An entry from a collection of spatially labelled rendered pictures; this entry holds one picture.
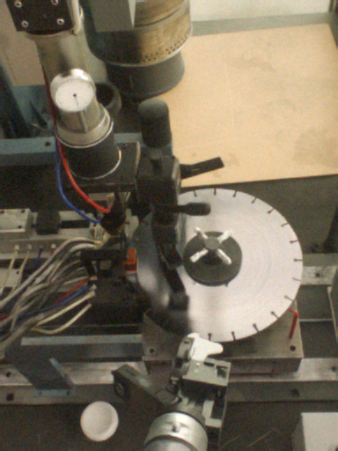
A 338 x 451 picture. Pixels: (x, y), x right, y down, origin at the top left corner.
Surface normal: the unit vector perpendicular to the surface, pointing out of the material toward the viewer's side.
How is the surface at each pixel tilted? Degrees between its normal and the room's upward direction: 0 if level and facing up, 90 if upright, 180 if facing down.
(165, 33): 90
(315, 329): 0
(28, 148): 0
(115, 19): 90
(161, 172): 0
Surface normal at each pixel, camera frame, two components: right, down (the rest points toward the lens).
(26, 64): -0.01, 0.83
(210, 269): -0.10, -0.48
